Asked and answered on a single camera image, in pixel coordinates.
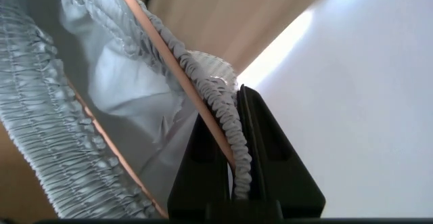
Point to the beige curtain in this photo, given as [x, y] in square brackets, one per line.
[220, 17]

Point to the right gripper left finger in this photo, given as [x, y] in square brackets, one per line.
[199, 176]

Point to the pink clothes hanger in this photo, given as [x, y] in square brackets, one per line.
[176, 68]

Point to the pale grey shorts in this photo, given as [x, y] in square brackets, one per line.
[50, 115]

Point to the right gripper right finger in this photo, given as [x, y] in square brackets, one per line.
[280, 170]

